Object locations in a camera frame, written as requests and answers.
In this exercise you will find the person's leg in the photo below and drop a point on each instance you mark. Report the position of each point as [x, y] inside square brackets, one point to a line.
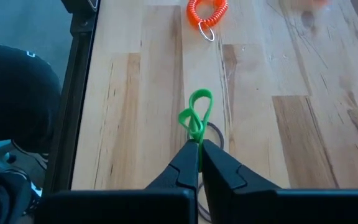
[14, 93]

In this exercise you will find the person's foot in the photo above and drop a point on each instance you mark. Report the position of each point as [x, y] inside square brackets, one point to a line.
[2, 199]

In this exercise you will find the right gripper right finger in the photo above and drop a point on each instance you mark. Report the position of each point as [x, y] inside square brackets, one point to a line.
[244, 202]

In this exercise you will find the black aluminium table frame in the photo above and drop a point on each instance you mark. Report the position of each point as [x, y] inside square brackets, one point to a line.
[73, 93]

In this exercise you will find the orange coil wristband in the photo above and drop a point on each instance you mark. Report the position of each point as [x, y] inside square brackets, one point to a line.
[191, 14]

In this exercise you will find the green rubber band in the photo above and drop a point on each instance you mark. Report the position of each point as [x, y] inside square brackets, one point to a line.
[194, 127]

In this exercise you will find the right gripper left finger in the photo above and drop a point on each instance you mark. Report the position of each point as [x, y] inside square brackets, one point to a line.
[166, 205]

